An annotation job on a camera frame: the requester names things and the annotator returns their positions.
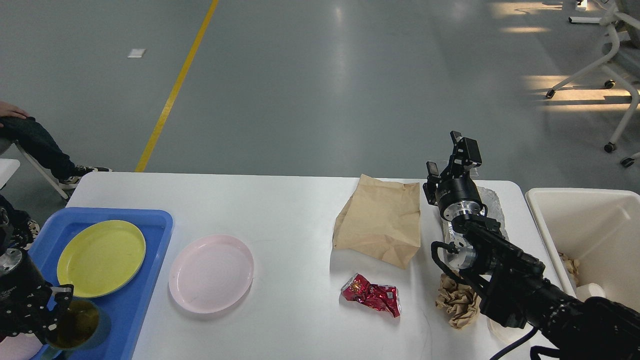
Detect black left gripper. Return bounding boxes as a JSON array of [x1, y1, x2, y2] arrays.
[[0, 248, 74, 342]]

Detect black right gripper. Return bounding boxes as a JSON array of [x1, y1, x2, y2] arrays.
[[422, 130, 483, 222]]

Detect dark green cup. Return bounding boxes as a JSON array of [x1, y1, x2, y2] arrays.
[[40, 299, 112, 360]]

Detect brown paper bag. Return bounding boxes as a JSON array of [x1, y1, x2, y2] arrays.
[[332, 174, 422, 269]]

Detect pink plate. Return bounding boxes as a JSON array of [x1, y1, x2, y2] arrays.
[[167, 234, 255, 314]]

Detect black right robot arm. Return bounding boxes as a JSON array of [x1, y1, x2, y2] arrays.
[[423, 131, 640, 360]]

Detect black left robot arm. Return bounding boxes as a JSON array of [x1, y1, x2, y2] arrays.
[[0, 200, 74, 345]]

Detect pink cup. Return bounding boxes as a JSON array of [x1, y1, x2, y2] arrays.
[[0, 333, 44, 360]]

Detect aluminium foil tray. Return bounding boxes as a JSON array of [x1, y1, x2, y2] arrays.
[[438, 186, 510, 271]]

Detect yellow plate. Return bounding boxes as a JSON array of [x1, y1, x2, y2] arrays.
[[56, 219, 147, 299]]

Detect crumpled brown paper ball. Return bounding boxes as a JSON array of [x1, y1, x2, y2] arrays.
[[435, 273, 480, 330]]

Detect crumpled red foil wrapper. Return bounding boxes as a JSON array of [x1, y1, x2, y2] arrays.
[[340, 273, 402, 318]]

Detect crumpled paper in bin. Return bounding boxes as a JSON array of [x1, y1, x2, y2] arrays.
[[558, 251, 581, 288]]

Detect white plastic bin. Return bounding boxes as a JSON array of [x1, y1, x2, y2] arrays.
[[525, 187, 640, 310]]

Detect white paper cup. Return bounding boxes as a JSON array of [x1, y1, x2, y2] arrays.
[[487, 318, 530, 345]]

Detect white cup in bin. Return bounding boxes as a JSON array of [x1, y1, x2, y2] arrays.
[[574, 283, 606, 302]]

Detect white office chair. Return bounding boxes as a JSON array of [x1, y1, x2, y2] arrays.
[[545, 0, 640, 153]]

